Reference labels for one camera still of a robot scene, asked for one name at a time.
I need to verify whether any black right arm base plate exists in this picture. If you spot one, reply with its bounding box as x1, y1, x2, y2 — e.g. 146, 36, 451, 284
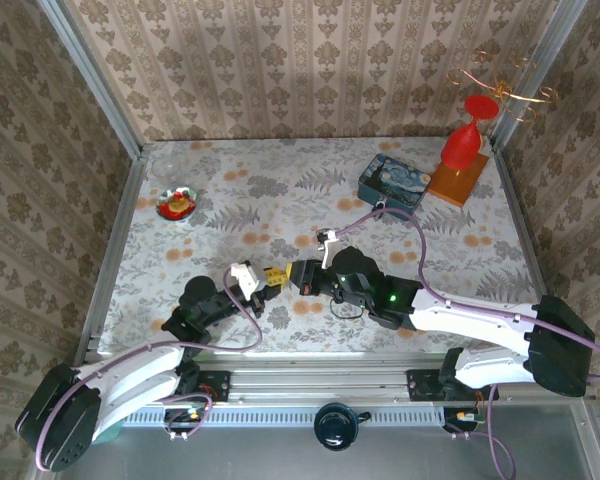
405, 348, 500, 403

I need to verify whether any small colourful painted bowl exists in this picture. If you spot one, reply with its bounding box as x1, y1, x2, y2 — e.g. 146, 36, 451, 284
156, 186, 200, 222

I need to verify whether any aluminium side frame rail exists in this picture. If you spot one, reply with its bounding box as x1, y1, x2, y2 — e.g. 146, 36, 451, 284
493, 149, 549, 301
73, 149, 150, 366

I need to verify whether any copper wire sculpture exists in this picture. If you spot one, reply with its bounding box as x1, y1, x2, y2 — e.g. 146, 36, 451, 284
445, 49, 559, 124

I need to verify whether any orange wooden block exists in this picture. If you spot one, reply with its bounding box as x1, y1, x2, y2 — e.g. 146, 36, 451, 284
424, 152, 491, 209

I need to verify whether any black connector board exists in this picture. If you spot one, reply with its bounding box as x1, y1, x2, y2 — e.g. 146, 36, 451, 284
163, 405, 214, 442
442, 405, 487, 435

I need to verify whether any starry night print tin box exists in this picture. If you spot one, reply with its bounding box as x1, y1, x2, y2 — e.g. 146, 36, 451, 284
357, 153, 433, 218

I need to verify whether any red ribbed vase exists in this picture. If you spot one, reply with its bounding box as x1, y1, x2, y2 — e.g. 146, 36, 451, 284
439, 94, 501, 171

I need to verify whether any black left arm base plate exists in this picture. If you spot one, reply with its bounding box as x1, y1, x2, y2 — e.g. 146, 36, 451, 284
175, 360, 232, 403

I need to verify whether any aluminium frame post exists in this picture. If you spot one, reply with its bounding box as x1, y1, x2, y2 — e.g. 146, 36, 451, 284
489, 0, 589, 151
35, 0, 147, 157

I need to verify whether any grey slotted cable duct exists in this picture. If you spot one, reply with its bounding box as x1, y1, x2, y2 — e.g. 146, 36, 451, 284
122, 407, 446, 427

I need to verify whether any clear glass bowl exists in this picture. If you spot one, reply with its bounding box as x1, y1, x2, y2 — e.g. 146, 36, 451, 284
151, 157, 184, 182

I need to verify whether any aluminium front frame rail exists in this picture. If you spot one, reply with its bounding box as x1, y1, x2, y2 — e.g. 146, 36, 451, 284
74, 352, 597, 407

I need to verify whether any floral tablecloth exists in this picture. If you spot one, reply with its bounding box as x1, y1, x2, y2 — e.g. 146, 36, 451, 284
97, 137, 554, 357

